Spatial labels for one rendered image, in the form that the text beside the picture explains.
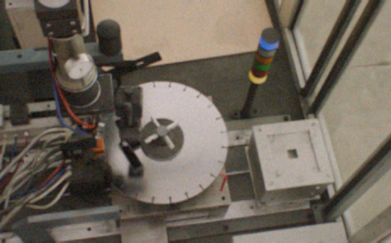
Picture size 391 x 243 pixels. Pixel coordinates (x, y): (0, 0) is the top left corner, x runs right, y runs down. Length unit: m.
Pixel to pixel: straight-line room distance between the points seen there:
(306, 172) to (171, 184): 0.35
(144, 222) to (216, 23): 0.71
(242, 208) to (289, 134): 0.24
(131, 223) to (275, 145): 0.42
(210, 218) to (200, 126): 0.27
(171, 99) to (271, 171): 0.32
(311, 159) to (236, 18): 0.58
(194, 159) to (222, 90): 0.38
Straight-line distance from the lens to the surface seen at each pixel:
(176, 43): 1.77
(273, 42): 1.31
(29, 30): 1.02
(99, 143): 1.38
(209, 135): 1.41
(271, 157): 1.46
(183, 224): 1.52
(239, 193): 1.57
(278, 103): 1.71
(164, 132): 1.35
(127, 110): 1.07
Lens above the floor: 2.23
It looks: 64 degrees down
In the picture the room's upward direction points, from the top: 9 degrees clockwise
